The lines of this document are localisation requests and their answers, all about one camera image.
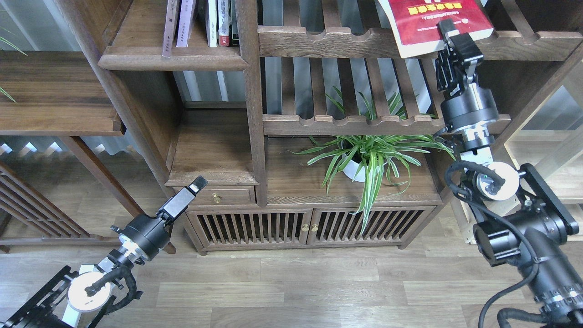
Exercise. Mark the dark wooden bookshelf cabinet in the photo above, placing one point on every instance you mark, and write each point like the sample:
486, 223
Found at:
236, 116

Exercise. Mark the white lavender book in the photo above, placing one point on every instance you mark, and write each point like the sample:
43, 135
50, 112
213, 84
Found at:
186, 21

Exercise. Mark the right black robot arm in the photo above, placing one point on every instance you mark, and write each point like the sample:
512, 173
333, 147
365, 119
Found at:
520, 221

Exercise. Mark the black upright book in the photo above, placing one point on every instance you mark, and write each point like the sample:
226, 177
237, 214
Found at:
234, 28

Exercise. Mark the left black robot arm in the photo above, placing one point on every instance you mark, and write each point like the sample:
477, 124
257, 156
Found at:
109, 285

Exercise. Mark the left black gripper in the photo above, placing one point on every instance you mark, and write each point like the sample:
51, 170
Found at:
145, 236

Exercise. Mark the brass drawer knob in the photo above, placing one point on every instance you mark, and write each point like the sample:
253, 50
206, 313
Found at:
216, 198

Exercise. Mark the red white upright book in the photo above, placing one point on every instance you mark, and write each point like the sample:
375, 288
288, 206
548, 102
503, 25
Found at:
223, 23

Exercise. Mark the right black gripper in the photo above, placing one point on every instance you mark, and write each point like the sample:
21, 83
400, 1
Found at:
455, 70

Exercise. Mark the white plant pot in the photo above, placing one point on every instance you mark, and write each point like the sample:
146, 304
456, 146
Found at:
351, 169

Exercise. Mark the green spider plant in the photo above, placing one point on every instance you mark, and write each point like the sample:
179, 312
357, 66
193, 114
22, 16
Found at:
385, 157

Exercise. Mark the dark maroon book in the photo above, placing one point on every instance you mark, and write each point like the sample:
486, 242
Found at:
170, 26

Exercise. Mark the white table leg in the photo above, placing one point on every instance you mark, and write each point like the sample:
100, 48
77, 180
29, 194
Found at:
72, 316

